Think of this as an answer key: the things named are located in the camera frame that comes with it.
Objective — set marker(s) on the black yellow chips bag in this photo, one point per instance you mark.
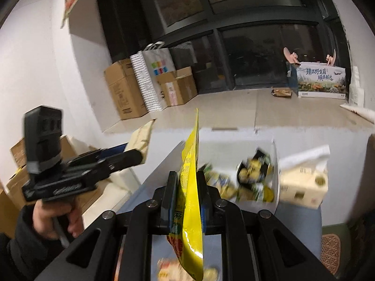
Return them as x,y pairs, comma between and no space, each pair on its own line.
254,169

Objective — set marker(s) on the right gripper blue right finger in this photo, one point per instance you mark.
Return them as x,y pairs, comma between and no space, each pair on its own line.
205,202

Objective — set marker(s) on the printed landscape gift box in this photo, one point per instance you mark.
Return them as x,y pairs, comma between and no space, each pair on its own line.
319,80

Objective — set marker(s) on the large brown cardboard box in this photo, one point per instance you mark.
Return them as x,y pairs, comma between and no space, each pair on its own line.
124,89

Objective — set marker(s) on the yellow tissue pack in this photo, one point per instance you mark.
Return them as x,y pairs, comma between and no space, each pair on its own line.
304,178

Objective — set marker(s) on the small brown cardboard box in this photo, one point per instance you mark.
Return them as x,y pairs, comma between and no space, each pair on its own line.
178,86

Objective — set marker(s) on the person's left hand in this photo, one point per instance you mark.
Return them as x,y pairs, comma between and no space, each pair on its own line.
45,212

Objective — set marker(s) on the person's left forearm black sleeve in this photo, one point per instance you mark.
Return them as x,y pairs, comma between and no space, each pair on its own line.
26,255

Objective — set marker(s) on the cream leather sofa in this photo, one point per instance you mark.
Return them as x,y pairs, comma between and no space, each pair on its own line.
110,194

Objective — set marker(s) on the white plastic bottle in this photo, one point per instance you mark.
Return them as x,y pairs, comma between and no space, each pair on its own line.
356,93

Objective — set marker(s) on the white open cardboard box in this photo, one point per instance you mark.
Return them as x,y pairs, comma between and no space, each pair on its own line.
225,157

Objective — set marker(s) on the dark blue small box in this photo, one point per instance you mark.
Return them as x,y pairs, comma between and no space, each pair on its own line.
292,76

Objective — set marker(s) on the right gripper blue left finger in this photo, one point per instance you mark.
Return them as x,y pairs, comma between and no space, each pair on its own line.
168,203

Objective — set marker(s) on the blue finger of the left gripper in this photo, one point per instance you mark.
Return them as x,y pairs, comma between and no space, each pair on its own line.
107,152

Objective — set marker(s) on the pale yellow snack bag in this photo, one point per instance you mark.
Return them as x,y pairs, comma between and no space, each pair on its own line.
258,192

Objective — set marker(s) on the brown cardboard box near sofa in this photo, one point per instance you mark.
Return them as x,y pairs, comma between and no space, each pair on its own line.
12,199

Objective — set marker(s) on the white dotted paper bag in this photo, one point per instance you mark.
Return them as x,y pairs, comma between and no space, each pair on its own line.
148,64

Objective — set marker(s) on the small snack on windowsill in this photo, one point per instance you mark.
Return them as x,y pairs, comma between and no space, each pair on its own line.
282,92

